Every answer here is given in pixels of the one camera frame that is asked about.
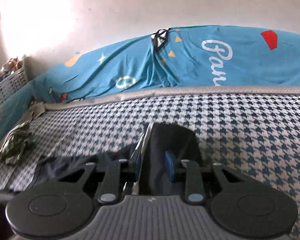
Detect black t-shirt white stripes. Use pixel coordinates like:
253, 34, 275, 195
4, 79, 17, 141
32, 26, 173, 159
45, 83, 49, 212
30, 123, 203, 196

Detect houndstooth blue white blanket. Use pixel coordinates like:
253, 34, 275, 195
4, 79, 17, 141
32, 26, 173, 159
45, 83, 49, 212
0, 94, 300, 239

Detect white perforated laundry basket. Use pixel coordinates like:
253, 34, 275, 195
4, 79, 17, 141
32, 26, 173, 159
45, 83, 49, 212
0, 60, 28, 105

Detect blue cartoon print bedsheet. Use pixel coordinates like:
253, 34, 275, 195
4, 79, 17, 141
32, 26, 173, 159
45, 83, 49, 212
0, 25, 300, 140

